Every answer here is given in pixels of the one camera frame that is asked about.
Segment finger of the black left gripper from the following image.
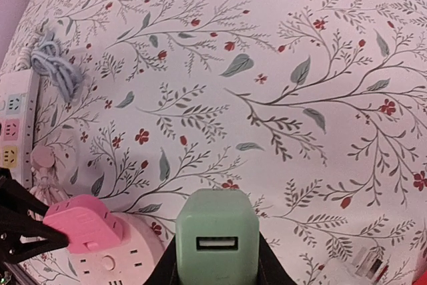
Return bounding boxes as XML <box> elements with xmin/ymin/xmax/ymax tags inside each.
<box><xmin>1</xmin><ymin>168</ymin><xmax>69</xmax><ymax>264</ymax></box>

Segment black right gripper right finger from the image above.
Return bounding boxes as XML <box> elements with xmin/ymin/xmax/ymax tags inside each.
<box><xmin>258</xmin><ymin>233</ymin><xmax>296</xmax><ymax>285</ymax></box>

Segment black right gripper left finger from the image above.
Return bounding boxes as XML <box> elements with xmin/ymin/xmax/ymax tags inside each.
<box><xmin>145</xmin><ymin>237</ymin><xmax>180</xmax><ymax>285</ymax></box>

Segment pink power cable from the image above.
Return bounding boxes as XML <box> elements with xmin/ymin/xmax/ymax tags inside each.
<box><xmin>28</xmin><ymin>144</ymin><xmax>67</xmax><ymax>204</ymax></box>

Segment pink plug adapter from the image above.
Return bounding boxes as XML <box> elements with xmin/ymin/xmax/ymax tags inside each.
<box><xmin>43</xmin><ymin>195</ymin><xmax>123</xmax><ymax>254</ymax></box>

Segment green usb plug adapter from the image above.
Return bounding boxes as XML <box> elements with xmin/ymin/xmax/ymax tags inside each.
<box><xmin>175</xmin><ymin>189</ymin><xmax>260</xmax><ymax>285</ymax></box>

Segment white cube adapter red flower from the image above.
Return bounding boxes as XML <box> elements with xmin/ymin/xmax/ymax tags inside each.
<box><xmin>320</xmin><ymin>244</ymin><xmax>414</xmax><ymax>285</ymax></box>

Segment long white power strip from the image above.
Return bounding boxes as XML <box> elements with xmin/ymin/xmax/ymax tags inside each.
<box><xmin>1</xmin><ymin>69</ymin><xmax>39</xmax><ymax>189</ymax></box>

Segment red cube socket adapter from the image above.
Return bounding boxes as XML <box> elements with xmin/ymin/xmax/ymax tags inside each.
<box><xmin>412</xmin><ymin>272</ymin><xmax>427</xmax><ymax>285</ymax></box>

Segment floral patterned table mat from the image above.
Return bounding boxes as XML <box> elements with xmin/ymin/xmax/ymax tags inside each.
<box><xmin>1</xmin><ymin>0</ymin><xmax>426</xmax><ymax>284</ymax></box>

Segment light blue power cable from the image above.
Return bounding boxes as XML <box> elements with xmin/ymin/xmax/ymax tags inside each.
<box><xmin>29</xmin><ymin>29</ymin><xmax>84</xmax><ymax>102</ymax></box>

